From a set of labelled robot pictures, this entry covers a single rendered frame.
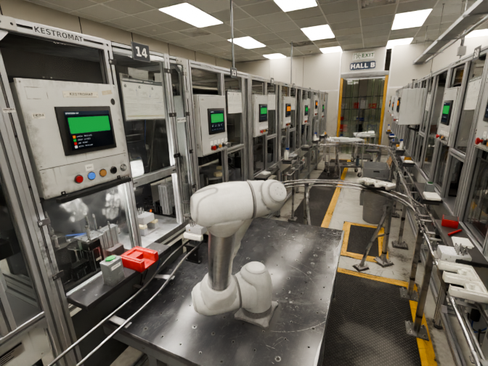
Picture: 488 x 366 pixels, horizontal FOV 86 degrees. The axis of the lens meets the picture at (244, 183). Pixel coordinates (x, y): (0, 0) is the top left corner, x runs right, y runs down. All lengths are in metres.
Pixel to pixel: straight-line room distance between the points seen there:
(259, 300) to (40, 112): 1.22
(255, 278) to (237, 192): 0.59
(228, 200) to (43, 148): 0.79
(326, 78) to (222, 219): 8.92
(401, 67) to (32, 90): 9.08
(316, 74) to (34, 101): 8.91
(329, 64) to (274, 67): 1.84
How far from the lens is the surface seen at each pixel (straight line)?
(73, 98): 1.37
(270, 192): 0.82
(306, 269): 1.83
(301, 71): 9.76
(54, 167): 1.32
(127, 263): 1.54
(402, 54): 9.56
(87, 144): 1.36
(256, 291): 1.33
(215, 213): 0.81
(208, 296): 1.26
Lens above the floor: 1.71
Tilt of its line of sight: 16 degrees down
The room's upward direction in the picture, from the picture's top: 2 degrees counter-clockwise
